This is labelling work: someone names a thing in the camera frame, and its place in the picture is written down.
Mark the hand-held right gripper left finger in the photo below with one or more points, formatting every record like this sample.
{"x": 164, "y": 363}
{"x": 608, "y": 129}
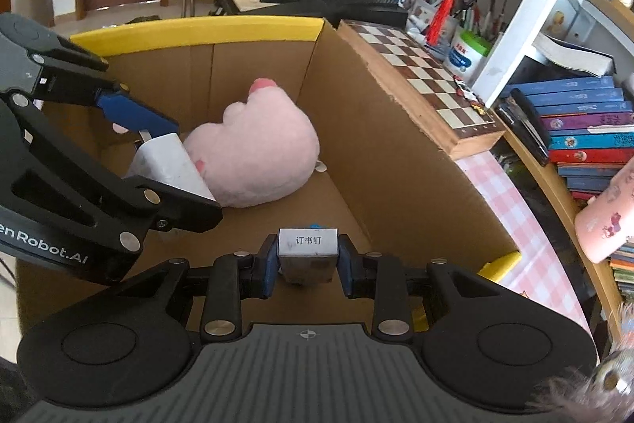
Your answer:
{"x": 265, "y": 272}

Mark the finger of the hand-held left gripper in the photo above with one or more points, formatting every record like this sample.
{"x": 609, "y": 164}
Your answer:
{"x": 133, "y": 113}
{"x": 99, "y": 190}

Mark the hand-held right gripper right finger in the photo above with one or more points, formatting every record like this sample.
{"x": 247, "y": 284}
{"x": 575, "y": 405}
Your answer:
{"x": 347, "y": 272}

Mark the small silver staple box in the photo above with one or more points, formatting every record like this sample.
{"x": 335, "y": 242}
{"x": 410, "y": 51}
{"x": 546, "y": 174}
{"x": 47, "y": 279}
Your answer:
{"x": 308, "y": 249}

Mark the white charger plug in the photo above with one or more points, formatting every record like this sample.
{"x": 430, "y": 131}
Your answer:
{"x": 168, "y": 160}

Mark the pink plush toy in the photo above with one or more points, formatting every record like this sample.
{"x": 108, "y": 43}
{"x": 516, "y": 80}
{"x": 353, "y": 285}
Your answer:
{"x": 262, "y": 150}

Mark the yellow cardboard box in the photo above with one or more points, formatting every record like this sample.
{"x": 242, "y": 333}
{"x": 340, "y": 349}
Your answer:
{"x": 396, "y": 145}

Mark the pink checked cloth-covered desktop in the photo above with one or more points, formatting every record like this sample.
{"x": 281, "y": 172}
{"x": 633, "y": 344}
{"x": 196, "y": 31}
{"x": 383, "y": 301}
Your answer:
{"x": 520, "y": 225}

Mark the wooden chess board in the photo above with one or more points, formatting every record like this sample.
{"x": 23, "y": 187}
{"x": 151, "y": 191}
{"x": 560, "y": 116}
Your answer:
{"x": 421, "y": 71}

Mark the white jar green lid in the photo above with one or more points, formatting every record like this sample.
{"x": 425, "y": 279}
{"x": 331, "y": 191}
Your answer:
{"x": 465, "y": 56}

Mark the pink printed cup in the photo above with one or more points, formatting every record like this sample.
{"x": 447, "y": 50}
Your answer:
{"x": 609, "y": 215}

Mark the grey furry pompom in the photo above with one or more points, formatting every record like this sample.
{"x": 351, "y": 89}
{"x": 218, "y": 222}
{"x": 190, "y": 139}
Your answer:
{"x": 594, "y": 383}

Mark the red tassel ornament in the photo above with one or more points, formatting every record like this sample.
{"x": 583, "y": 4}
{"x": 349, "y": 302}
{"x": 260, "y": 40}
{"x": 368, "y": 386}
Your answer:
{"x": 443, "y": 14}

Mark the row of blue children's books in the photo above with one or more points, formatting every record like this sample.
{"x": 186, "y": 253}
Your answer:
{"x": 584, "y": 125}

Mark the clear holder with pens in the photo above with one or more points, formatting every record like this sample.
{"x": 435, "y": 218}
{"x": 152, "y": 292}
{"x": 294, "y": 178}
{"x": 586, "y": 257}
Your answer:
{"x": 470, "y": 14}

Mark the thick black-covered book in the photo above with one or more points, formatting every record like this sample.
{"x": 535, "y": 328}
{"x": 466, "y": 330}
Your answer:
{"x": 574, "y": 54}

